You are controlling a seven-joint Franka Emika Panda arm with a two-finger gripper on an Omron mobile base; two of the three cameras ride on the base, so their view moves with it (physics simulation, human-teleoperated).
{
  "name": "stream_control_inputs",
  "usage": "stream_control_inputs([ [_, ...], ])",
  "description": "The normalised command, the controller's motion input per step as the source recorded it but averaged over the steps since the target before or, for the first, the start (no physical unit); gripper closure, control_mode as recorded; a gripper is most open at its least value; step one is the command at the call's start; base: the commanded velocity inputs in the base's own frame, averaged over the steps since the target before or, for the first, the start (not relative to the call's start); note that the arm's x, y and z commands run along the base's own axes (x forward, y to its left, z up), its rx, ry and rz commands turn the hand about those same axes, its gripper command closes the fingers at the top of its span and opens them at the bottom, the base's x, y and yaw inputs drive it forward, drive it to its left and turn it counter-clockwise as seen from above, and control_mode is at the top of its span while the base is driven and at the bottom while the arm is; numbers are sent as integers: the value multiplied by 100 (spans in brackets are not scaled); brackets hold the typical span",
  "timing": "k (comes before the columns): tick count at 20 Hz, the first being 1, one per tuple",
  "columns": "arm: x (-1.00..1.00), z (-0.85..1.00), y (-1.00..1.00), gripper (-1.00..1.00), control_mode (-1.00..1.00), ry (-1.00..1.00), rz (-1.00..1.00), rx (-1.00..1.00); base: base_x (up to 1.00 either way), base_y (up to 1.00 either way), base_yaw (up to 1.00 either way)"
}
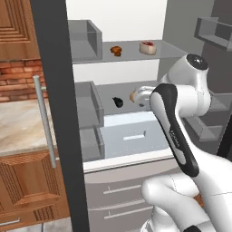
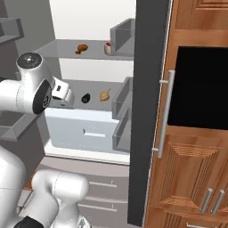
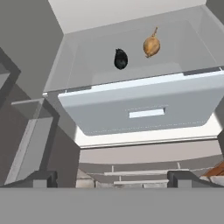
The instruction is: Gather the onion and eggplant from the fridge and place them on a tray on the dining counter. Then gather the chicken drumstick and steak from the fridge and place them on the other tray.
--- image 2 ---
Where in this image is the tan onion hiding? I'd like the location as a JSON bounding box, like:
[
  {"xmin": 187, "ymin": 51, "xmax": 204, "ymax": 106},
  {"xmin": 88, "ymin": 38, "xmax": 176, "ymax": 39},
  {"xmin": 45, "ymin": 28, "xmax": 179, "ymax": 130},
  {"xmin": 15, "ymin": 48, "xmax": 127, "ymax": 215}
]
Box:
[{"xmin": 99, "ymin": 87, "xmax": 112, "ymax": 102}]

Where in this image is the grey freezer drawer front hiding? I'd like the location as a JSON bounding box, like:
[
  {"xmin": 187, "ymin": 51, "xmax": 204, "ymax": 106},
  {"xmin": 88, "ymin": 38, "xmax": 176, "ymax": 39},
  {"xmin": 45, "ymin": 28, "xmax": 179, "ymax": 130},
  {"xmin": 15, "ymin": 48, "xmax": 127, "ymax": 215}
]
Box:
[{"xmin": 17, "ymin": 155, "xmax": 132, "ymax": 228}]

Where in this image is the dark purple eggplant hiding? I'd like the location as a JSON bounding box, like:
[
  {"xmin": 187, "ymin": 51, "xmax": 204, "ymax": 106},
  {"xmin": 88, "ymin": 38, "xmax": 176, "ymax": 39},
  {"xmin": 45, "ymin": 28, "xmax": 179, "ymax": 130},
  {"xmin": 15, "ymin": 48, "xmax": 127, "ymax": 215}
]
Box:
[{"xmin": 80, "ymin": 93, "xmax": 92, "ymax": 104}]

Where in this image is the brown chicken drumstick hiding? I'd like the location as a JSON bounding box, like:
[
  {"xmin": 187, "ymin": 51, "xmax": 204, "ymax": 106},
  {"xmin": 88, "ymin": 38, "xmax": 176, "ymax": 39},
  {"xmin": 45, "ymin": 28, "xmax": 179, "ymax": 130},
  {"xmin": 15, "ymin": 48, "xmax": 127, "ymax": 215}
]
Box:
[{"xmin": 74, "ymin": 44, "xmax": 89, "ymax": 55}]

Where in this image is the grey glass fridge shelf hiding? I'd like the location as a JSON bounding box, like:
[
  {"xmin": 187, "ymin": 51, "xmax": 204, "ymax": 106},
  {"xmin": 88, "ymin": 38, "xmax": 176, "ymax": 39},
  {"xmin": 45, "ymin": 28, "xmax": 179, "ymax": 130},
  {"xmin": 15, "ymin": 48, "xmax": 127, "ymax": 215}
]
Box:
[
  {"xmin": 33, "ymin": 38, "xmax": 135, "ymax": 62},
  {"xmin": 48, "ymin": 77, "xmax": 132, "ymax": 113}
]

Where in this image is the pale blue crisper drawer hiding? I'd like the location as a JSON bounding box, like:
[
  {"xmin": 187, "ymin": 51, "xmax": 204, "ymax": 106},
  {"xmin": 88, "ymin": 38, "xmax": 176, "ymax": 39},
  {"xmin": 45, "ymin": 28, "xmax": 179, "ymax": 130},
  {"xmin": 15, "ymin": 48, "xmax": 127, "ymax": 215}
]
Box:
[{"xmin": 44, "ymin": 107, "xmax": 120, "ymax": 154}]

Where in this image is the white open fridge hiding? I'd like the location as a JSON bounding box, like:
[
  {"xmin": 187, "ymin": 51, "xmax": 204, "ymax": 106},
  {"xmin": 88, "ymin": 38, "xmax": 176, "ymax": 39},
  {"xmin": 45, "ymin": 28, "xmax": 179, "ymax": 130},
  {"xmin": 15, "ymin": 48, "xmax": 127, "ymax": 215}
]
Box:
[{"xmin": 29, "ymin": 0, "xmax": 138, "ymax": 228}]

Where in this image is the silver cupboard handle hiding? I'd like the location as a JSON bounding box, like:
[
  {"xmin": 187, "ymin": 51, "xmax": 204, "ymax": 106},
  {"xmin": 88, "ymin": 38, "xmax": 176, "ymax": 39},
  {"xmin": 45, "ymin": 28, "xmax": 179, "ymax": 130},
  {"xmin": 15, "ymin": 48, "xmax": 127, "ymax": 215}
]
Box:
[
  {"xmin": 200, "ymin": 187, "xmax": 214, "ymax": 215},
  {"xmin": 210, "ymin": 189, "xmax": 226, "ymax": 216}
]

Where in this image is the wooden cupboard door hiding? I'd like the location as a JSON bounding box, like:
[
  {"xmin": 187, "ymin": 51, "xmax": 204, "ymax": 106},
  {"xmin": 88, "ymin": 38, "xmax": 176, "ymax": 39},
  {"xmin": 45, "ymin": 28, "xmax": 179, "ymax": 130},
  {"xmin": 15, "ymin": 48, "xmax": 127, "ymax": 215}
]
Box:
[{"xmin": 154, "ymin": 133, "xmax": 228, "ymax": 216}]

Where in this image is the silver freezer drawer handle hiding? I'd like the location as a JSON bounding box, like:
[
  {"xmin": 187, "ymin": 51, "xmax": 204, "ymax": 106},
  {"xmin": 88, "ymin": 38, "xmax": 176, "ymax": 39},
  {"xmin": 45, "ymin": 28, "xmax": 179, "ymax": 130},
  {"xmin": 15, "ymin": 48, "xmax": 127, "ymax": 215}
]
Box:
[
  {"xmin": 88, "ymin": 180, "xmax": 118, "ymax": 189},
  {"xmin": 77, "ymin": 202, "xmax": 118, "ymax": 213}
]

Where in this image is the grey fridge door with bins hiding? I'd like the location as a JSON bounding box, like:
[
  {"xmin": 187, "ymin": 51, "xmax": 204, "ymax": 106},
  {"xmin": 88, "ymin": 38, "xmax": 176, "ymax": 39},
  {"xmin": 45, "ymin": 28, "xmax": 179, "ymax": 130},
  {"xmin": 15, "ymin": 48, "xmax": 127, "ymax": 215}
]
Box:
[{"xmin": 0, "ymin": 0, "xmax": 63, "ymax": 143}]

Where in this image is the dark grey fridge door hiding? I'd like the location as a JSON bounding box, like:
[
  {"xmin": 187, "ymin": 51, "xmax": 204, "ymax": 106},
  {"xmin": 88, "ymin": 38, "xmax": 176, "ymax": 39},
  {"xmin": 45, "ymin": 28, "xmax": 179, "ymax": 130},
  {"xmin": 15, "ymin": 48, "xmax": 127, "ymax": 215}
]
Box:
[{"xmin": 126, "ymin": 0, "xmax": 174, "ymax": 228}]

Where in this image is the red and white steak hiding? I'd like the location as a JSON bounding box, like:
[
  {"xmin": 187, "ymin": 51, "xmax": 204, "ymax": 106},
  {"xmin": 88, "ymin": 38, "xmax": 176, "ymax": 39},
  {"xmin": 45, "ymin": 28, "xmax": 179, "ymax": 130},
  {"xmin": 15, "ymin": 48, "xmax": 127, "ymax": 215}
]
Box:
[{"xmin": 103, "ymin": 41, "xmax": 112, "ymax": 56}]

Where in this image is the wooden tall cabinet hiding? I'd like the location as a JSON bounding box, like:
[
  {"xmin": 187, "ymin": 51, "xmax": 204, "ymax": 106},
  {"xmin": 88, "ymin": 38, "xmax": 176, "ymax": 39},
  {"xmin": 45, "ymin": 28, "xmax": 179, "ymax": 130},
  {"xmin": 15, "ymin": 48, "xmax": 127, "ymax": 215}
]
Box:
[{"xmin": 142, "ymin": 0, "xmax": 228, "ymax": 228}]

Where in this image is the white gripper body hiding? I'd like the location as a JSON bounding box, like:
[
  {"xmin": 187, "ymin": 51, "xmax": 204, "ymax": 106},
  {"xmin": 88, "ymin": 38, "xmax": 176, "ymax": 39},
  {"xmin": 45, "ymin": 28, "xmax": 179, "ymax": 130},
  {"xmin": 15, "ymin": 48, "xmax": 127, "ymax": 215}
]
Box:
[{"xmin": 50, "ymin": 88, "xmax": 76, "ymax": 110}]

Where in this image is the grey door bin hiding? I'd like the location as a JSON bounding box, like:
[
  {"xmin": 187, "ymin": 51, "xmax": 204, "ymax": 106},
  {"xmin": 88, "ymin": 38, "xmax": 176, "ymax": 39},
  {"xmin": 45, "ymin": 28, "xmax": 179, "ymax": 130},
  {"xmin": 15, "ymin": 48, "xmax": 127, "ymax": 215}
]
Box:
[
  {"xmin": 111, "ymin": 107, "xmax": 132, "ymax": 153},
  {"xmin": 110, "ymin": 18, "xmax": 136, "ymax": 58},
  {"xmin": 110, "ymin": 76, "xmax": 134, "ymax": 120},
  {"xmin": 0, "ymin": 109, "xmax": 41, "ymax": 143},
  {"xmin": 0, "ymin": 17, "xmax": 25, "ymax": 46}
]

